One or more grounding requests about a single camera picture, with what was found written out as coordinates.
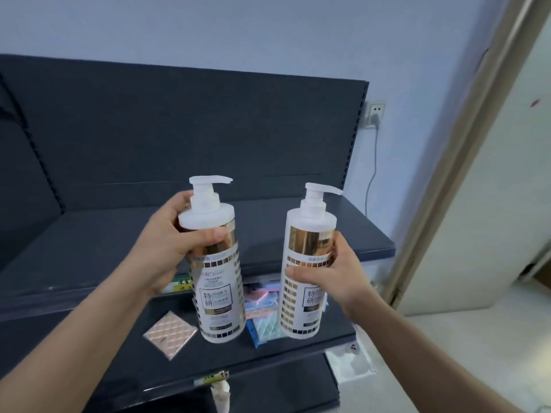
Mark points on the dark grey shelf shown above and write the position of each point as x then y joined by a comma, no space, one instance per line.
172,124

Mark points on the person's left forearm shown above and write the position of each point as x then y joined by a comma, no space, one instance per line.
73,344

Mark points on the white power strip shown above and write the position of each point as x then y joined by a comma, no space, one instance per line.
351,361

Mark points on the green yellow price label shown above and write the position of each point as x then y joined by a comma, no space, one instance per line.
183,284
213,377

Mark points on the cream door frame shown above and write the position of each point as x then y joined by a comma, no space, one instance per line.
473,124

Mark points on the pink patterned flat packet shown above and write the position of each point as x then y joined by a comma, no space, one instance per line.
170,335

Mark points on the pump bottle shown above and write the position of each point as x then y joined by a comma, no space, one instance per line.
303,313
219,296

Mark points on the person's right forearm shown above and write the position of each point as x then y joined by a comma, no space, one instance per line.
430,365

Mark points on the pile of pastel small packets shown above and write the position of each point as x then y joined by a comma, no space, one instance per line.
262,326

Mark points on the person's left hand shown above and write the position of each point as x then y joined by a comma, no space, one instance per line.
159,249

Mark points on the pale pink tube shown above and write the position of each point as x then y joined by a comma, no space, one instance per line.
220,397

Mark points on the grey power plug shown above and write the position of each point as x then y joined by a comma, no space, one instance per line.
373,120

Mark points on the white wall socket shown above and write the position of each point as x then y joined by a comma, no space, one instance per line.
378,108

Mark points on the white door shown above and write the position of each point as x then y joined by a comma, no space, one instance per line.
495,232

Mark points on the person's right hand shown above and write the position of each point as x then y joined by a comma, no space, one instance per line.
348,288

